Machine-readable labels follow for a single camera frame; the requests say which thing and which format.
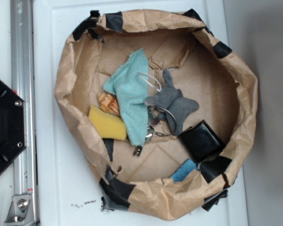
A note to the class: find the brown paper bag bin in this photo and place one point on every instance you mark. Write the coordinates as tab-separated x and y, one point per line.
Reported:
137	178

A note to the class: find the teal cloth rag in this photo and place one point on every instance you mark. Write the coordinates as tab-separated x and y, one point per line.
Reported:
131	91

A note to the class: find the gray plush elephant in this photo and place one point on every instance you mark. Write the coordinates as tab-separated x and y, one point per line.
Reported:
173	106

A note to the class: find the wooden block toy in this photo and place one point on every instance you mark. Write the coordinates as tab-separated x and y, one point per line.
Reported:
108	103

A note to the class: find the yellow sponge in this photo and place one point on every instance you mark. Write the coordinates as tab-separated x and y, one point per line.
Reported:
107	125

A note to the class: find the blue sponge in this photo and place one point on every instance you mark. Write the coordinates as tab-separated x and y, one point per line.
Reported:
183	171

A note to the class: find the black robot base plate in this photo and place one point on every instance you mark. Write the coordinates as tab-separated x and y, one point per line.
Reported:
12	126

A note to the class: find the aluminum extrusion rail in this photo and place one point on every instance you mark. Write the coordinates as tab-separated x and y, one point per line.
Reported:
22	69

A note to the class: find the metal corner bracket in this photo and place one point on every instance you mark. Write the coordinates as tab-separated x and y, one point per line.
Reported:
22	212

